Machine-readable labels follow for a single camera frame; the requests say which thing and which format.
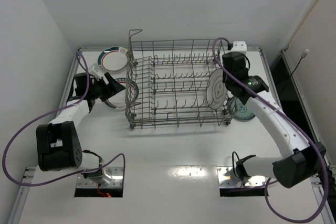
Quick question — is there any grey wire dish rack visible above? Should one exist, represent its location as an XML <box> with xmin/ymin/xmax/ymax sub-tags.
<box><xmin>125</xmin><ymin>29</ymin><xmax>233</xmax><ymax>130</ymax></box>

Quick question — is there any metal base plate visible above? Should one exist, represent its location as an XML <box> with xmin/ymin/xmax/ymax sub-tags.
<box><xmin>217</xmin><ymin>166</ymin><xmax>266</xmax><ymax>189</ymax></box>
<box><xmin>76</xmin><ymin>166</ymin><xmax>124</xmax><ymax>189</ymax></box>

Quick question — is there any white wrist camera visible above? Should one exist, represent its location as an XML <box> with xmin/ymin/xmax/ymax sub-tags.
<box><xmin>228</xmin><ymin>41</ymin><xmax>247</xmax><ymax>54</ymax></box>
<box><xmin>88</xmin><ymin>63</ymin><xmax>103</xmax><ymax>80</ymax></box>

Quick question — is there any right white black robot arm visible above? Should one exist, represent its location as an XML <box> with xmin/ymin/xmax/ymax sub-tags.
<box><xmin>222</xmin><ymin>51</ymin><xmax>326</xmax><ymax>188</ymax></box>

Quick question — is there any purple cable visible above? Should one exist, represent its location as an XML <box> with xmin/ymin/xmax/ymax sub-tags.
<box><xmin>2</xmin><ymin>52</ymin><xmax>126</xmax><ymax>188</ymax></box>
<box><xmin>212</xmin><ymin>37</ymin><xmax>329</xmax><ymax>222</ymax></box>

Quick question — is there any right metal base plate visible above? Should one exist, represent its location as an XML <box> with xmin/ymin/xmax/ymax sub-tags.
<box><xmin>217</xmin><ymin>166</ymin><xmax>266</xmax><ymax>189</ymax></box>

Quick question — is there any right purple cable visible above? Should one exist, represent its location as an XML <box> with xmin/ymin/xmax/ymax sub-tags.
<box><xmin>212</xmin><ymin>37</ymin><xmax>329</xmax><ymax>222</ymax></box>

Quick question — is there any green red rimmed plate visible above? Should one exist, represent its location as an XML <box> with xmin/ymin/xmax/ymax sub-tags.
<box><xmin>104</xmin><ymin>80</ymin><xmax>139</xmax><ymax>110</ymax></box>
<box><xmin>97</xmin><ymin>47</ymin><xmax>129</xmax><ymax>73</ymax></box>

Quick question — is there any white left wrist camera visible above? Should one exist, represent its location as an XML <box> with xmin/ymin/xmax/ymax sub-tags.
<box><xmin>88</xmin><ymin>63</ymin><xmax>103</xmax><ymax>80</ymax></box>

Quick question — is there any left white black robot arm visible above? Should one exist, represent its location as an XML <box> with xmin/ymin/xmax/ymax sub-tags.
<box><xmin>36</xmin><ymin>73</ymin><xmax>125</xmax><ymax>180</ymax></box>

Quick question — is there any white plate teal line pattern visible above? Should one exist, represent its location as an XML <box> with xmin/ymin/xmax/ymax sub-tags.
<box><xmin>206</xmin><ymin>69</ymin><xmax>228</xmax><ymax>110</ymax></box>

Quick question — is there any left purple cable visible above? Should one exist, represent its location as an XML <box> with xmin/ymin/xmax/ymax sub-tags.
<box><xmin>2</xmin><ymin>52</ymin><xmax>126</xmax><ymax>188</ymax></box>

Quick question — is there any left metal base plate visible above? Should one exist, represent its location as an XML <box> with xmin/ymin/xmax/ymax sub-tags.
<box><xmin>76</xmin><ymin>166</ymin><xmax>124</xmax><ymax>189</ymax></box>

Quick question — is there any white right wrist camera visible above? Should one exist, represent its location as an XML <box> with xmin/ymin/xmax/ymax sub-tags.
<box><xmin>228</xmin><ymin>41</ymin><xmax>247</xmax><ymax>54</ymax></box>

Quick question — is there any black cable with white plug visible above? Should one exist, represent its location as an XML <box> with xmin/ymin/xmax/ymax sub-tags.
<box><xmin>290</xmin><ymin>48</ymin><xmax>310</xmax><ymax>77</ymax></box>

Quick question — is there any blue floral teal plate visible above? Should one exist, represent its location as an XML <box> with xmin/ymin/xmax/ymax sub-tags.
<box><xmin>228</xmin><ymin>97</ymin><xmax>255</xmax><ymax>121</ymax></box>

